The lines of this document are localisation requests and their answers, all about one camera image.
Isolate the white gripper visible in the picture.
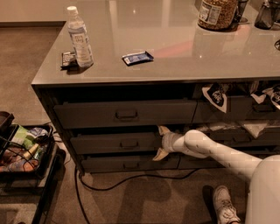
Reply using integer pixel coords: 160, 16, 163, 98
152, 126, 185, 161

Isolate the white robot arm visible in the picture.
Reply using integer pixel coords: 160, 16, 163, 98
154, 126, 280, 224

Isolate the grey drawer cabinet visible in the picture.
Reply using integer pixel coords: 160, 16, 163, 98
32, 0, 280, 172

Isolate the blue snack packet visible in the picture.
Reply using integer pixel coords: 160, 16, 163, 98
122, 51, 154, 67

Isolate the left white sneaker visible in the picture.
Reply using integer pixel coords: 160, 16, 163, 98
213, 185, 241, 224

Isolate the clear plastic water bottle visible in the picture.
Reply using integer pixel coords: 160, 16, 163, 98
66, 6, 94, 68

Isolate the large popcorn kernel jar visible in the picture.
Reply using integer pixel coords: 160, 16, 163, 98
198, 0, 238, 31

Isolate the green snack bag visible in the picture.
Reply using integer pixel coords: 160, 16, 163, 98
11, 126, 48, 150

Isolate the black stemmed object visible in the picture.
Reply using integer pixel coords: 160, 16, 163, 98
233, 0, 248, 23

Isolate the dark glass container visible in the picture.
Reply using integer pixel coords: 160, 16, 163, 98
255, 0, 280, 30

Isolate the black power cable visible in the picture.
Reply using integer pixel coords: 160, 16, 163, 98
73, 164, 202, 224

